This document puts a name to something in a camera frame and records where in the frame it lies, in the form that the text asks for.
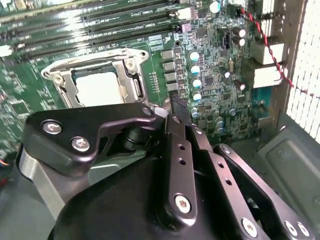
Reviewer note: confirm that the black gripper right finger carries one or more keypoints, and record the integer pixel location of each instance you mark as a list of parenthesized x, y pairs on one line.
[(223, 172)]

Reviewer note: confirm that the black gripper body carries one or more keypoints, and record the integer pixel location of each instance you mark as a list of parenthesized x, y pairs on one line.
[(120, 212)]

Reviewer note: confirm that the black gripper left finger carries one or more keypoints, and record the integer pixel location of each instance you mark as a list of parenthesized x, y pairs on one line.
[(65, 136)]

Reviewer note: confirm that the silver square CPU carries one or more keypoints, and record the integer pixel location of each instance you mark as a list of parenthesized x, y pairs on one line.
[(97, 88)]

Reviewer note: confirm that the metal socket cover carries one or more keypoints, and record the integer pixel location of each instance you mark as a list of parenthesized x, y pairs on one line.
[(125, 82)]

